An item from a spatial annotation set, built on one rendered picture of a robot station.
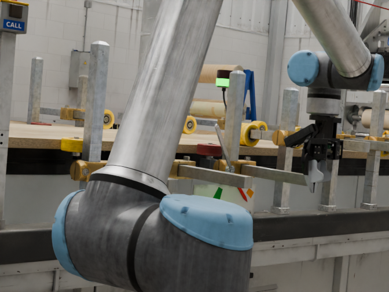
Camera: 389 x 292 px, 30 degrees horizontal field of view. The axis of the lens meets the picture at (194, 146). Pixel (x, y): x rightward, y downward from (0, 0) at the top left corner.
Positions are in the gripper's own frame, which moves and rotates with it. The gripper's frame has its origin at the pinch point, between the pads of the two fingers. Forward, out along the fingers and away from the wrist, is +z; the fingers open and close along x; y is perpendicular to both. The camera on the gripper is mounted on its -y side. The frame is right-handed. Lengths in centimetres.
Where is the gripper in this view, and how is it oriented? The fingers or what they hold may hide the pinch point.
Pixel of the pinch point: (310, 188)
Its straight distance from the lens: 203.1
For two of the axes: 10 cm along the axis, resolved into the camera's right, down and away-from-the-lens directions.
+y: 6.6, 0.7, -7.4
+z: -0.7, 10.0, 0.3
